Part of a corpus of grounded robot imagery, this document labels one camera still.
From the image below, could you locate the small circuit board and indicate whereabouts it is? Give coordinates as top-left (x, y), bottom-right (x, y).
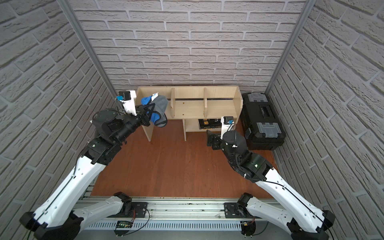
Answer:
top-left (114, 221), bottom-right (134, 237)
top-left (241, 221), bottom-right (256, 238)

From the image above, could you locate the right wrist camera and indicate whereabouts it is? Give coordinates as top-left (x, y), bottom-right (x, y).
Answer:
top-left (221, 116), bottom-right (235, 139)

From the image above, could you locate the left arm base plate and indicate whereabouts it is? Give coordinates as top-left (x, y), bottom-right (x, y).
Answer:
top-left (120, 202), bottom-right (148, 218)

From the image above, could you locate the blue and grey cleaning cloth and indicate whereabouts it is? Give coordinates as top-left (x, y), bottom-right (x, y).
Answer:
top-left (141, 93), bottom-right (168, 128)

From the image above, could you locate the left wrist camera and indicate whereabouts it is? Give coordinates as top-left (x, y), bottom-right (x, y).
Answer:
top-left (117, 90), bottom-right (137, 116)

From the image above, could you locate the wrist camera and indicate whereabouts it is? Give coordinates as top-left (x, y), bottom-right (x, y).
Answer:
top-left (221, 116), bottom-right (235, 139)
top-left (117, 90), bottom-right (137, 116)

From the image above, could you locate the right small circuit board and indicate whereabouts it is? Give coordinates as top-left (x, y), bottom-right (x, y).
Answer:
top-left (241, 221), bottom-right (256, 238)

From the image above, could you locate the black book with yellow title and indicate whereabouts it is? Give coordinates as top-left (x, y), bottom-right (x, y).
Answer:
top-left (198, 119), bottom-right (222, 130)

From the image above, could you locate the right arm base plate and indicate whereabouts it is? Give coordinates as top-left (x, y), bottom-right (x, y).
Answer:
top-left (224, 203), bottom-right (251, 219)

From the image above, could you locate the aluminium mounting rail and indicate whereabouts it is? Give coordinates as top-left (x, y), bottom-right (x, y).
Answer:
top-left (71, 196), bottom-right (308, 223)

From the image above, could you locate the left small circuit board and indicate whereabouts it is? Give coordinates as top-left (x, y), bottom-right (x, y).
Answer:
top-left (114, 221), bottom-right (134, 237)

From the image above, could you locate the light wooden bookshelf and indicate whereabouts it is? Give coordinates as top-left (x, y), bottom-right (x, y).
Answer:
top-left (136, 86), bottom-right (243, 140)

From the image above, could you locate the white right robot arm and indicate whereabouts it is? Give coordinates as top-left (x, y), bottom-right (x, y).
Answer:
top-left (207, 131), bottom-right (336, 240)

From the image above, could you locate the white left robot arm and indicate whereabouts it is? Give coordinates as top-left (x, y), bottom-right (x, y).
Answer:
top-left (20, 104), bottom-right (155, 240)

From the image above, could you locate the black toolbox with grey latches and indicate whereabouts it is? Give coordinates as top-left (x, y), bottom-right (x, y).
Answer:
top-left (241, 93), bottom-right (286, 151)

